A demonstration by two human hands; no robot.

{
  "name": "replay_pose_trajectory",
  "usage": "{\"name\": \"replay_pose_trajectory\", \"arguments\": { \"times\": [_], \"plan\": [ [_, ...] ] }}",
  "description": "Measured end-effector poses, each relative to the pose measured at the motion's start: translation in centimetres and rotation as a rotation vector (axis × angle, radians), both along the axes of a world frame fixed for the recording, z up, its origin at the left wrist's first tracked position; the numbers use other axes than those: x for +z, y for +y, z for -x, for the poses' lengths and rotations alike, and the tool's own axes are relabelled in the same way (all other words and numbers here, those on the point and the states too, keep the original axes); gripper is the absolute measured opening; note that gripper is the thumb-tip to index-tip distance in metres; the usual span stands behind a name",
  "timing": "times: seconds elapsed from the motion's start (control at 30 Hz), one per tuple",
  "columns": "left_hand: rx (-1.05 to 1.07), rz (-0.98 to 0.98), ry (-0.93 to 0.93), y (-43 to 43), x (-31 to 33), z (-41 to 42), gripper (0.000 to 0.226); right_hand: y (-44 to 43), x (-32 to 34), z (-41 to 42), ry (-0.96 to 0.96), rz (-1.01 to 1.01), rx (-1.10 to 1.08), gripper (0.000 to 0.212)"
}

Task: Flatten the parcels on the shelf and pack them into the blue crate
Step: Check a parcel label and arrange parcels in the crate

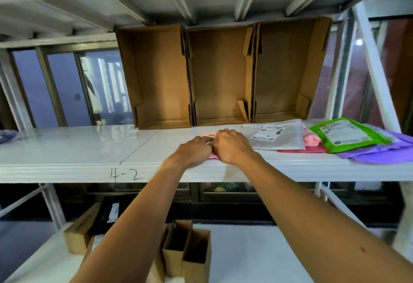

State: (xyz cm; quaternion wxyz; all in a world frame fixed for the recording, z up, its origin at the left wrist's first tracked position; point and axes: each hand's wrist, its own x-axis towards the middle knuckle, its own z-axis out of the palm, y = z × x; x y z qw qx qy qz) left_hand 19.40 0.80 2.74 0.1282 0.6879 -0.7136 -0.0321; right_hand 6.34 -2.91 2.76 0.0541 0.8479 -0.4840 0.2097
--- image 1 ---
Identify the metal window frame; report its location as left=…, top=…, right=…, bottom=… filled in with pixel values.
left=9, top=48, right=135, bottom=128

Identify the person's left forearm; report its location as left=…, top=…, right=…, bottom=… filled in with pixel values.
left=69, top=156, right=191, bottom=283

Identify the person's right hand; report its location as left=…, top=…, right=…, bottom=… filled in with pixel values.
left=211, top=128, right=259, bottom=165

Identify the open brown cardboard box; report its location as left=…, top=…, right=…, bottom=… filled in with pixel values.
left=115, top=24, right=194, bottom=130
left=252, top=17, right=332, bottom=124
left=185, top=25, right=255, bottom=127

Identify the person's left hand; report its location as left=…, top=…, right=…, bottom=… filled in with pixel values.
left=174, top=135, right=213, bottom=168

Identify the black package with white label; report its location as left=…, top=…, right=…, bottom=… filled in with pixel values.
left=96, top=195, right=138, bottom=234

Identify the cardboard carton with white label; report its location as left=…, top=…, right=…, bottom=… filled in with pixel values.
left=80, top=234, right=105, bottom=266

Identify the white mailer bag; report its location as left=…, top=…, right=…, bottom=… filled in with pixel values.
left=240, top=119, right=306, bottom=151

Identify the red mailer bag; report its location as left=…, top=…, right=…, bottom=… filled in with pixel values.
left=277, top=144, right=330, bottom=153

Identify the person's right forearm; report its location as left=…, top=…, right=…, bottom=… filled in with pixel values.
left=242, top=153, right=413, bottom=283

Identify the green mailer bag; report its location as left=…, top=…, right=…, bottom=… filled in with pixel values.
left=309, top=117, right=393, bottom=153

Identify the crumpled blue plastic film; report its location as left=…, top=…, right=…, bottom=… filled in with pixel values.
left=0, top=130, right=21, bottom=144

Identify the white metal shelf rack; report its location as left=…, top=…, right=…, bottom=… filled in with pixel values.
left=0, top=0, right=413, bottom=283

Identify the small pink packet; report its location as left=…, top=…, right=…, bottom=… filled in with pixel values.
left=203, top=132, right=224, bottom=160

